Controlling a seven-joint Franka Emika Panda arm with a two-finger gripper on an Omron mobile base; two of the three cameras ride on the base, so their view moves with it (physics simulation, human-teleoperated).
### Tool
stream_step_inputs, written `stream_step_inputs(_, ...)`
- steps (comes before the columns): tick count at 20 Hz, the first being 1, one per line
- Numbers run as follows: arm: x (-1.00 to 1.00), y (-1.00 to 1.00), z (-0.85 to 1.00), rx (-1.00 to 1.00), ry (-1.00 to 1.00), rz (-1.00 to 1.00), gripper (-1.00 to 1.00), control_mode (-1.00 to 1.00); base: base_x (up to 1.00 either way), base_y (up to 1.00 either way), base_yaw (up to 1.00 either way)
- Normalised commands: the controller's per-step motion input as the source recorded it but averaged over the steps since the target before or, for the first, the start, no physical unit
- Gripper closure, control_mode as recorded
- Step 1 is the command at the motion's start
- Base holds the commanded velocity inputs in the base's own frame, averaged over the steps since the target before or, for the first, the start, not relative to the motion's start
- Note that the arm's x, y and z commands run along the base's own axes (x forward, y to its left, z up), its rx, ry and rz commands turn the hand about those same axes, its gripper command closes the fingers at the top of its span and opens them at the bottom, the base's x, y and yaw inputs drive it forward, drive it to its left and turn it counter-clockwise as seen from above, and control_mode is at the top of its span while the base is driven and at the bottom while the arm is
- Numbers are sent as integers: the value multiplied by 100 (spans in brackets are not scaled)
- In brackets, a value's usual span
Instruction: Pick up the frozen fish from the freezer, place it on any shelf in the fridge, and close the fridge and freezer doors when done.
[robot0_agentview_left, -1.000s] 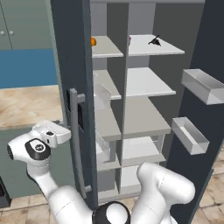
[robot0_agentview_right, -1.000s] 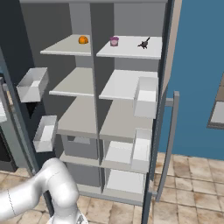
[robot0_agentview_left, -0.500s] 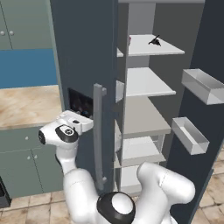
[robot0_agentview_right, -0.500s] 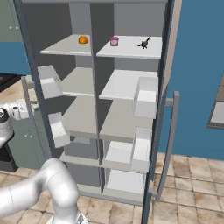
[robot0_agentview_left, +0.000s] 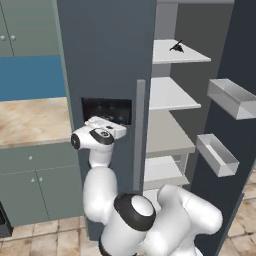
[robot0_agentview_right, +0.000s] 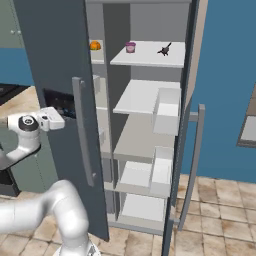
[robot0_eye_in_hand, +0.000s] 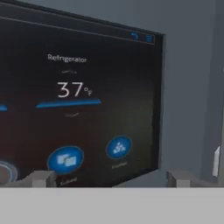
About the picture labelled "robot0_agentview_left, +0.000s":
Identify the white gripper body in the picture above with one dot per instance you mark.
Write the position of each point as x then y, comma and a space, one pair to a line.
110, 126

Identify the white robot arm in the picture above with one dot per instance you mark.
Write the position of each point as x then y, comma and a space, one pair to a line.
100, 190

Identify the grey fridge shelf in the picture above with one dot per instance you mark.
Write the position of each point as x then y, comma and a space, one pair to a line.
166, 136

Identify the white fridge shelf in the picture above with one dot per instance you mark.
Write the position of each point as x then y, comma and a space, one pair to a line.
170, 96
161, 171
180, 57

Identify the dark fridge door with dispenser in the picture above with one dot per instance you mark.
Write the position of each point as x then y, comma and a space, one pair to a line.
106, 50

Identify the small black fish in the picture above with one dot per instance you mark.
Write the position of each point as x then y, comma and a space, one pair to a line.
177, 48

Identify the grey fridge cabinet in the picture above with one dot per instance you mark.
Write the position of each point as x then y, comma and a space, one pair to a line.
200, 23

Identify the dark fridge door with bins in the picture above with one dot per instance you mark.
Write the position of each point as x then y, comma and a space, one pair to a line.
230, 43

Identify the green drawer front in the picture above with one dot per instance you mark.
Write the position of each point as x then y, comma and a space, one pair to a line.
53, 156

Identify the green base cupboard door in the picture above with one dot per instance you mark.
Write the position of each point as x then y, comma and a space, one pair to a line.
61, 193
20, 200

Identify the round grey drawer knob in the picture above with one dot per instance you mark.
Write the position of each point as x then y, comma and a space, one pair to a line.
30, 157

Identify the round grey cupboard knob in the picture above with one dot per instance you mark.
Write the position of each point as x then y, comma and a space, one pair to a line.
40, 179
32, 180
2, 38
12, 38

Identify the small grey door bin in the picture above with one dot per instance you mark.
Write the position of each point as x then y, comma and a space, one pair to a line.
216, 156

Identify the large grey door bin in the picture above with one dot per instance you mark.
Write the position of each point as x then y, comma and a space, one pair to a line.
226, 96

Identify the black appliance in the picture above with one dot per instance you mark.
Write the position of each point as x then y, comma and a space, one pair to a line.
4, 221

